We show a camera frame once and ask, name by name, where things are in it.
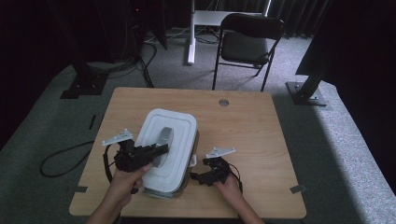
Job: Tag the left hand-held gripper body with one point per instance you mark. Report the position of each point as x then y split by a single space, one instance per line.
129 157

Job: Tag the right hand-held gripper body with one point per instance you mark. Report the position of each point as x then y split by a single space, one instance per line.
222 168

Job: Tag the person's right hand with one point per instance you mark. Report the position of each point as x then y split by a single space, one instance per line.
229 189

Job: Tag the person's left hand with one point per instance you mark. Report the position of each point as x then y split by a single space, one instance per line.
124 186

